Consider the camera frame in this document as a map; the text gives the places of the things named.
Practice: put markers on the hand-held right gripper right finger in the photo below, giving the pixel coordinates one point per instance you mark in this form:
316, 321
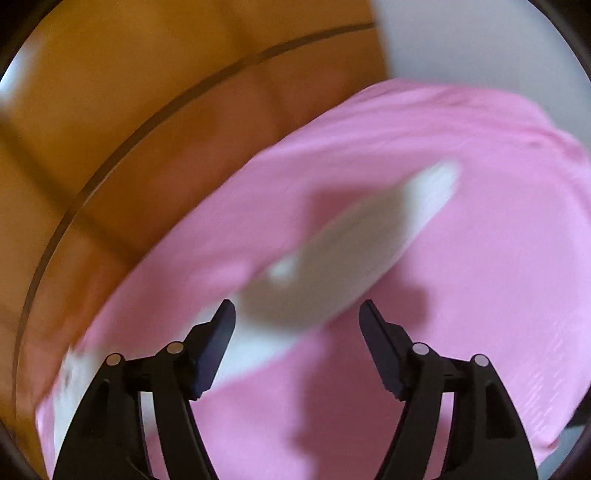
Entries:
379, 350

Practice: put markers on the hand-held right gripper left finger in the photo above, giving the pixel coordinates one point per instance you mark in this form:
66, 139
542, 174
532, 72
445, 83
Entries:
213, 350

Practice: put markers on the pink bed sheet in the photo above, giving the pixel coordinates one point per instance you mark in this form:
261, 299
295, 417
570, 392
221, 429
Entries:
461, 221

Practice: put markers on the wooden panelled headboard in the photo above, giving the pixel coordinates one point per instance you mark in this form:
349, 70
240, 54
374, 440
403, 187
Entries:
138, 115

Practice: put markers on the white knitted sweater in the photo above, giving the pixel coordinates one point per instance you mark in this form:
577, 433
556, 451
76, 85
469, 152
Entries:
351, 249

